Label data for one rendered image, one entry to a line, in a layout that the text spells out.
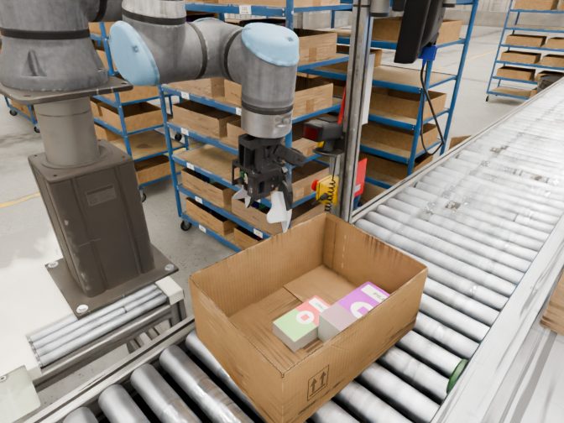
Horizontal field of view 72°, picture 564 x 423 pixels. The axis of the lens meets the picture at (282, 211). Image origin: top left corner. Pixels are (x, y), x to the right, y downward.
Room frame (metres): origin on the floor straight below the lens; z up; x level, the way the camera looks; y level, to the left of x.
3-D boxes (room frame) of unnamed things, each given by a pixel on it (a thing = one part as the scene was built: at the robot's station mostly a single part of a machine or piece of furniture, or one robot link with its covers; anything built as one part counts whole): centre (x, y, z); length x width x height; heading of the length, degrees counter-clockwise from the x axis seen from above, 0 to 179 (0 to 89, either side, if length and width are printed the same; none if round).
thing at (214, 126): (2.10, 0.36, 0.79); 0.40 x 0.30 x 0.10; 48
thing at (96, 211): (0.81, 0.46, 0.91); 0.26 x 0.26 x 0.33; 43
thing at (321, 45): (1.78, 0.02, 1.19); 0.40 x 0.30 x 0.10; 46
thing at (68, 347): (0.62, 0.40, 0.74); 0.28 x 0.02 x 0.02; 133
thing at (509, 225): (1.14, -0.65, 0.72); 0.52 x 0.05 x 0.05; 46
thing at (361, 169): (1.13, -0.23, 0.85); 0.16 x 0.01 x 0.13; 136
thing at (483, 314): (0.81, -0.34, 0.72); 0.52 x 0.05 x 0.05; 46
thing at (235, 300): (0.60, -0.06, 0.83); 0.39 x 0.29 x 0.17; 130
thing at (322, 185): (1.07, -0.13, 0.84); 0.15 x 0.09 x 0.07; 136
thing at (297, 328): (0.60, -0.05, 0.77); 0.13 x 0.07 x 0.04; 130
